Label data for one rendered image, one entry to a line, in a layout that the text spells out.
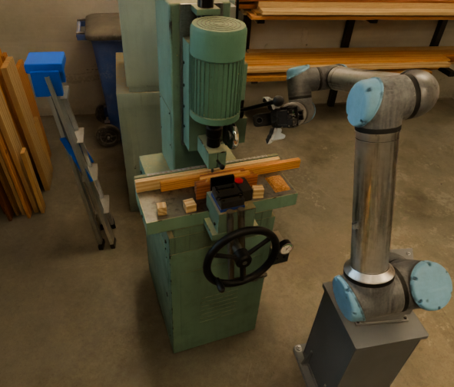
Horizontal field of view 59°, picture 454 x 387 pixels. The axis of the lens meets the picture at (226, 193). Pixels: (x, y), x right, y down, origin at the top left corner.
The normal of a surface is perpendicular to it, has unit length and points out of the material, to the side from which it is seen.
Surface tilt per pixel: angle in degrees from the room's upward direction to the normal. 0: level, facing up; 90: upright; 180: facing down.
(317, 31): 90
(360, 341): 0
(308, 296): 0
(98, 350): 0
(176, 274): 90
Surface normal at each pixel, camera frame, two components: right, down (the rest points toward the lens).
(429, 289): 0.22, -0.13
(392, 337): 0.06, -0.78
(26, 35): 0.21, 0.62
